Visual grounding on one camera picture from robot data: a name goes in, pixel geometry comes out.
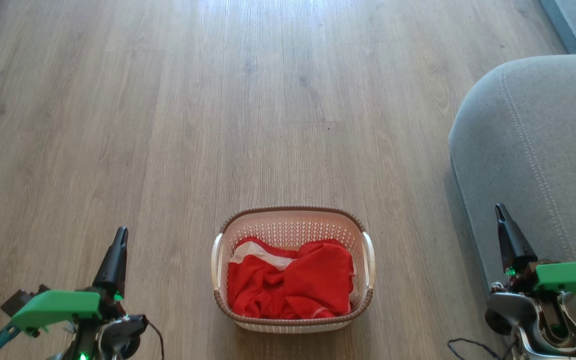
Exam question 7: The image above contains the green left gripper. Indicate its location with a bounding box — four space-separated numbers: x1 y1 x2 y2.
10 226 129 334

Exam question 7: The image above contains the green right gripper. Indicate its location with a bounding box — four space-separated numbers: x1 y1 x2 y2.
490 203 576 307

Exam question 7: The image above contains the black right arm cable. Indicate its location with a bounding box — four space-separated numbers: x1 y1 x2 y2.
448 338 506 360

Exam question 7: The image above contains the white plastic laundry basket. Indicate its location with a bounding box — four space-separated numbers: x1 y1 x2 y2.
211 205 376 334

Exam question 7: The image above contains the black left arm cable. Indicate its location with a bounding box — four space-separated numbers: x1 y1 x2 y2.
145 320 165 360

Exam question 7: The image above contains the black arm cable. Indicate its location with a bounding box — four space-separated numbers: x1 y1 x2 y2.
145 320 165 360
448 338 506 360

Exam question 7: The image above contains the red and white garment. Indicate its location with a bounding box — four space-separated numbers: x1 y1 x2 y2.
226 236 356 321

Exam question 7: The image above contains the grey fabric sofa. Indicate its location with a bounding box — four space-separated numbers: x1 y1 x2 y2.
448 54 576 351

